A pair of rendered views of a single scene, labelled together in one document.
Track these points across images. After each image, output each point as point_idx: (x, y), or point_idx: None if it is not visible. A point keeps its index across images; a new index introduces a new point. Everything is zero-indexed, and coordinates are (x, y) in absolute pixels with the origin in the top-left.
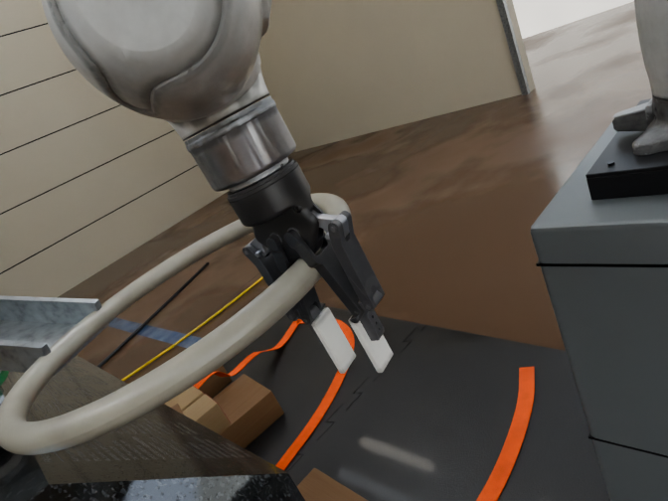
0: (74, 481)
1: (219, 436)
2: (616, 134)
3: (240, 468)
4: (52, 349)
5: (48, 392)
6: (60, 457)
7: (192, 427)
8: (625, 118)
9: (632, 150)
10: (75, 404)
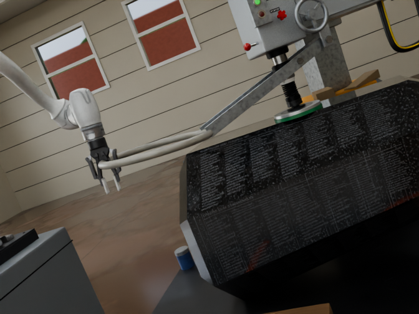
0: (187, 159)
1: (224, 202)
2: (7, 245)
3: (191, 202)
4: (202, 130)
5: (280, 137)
6: (202, 154)
7: (235, 193)
8: (1, 237)
9: (12, 238)
10: (262, 149)
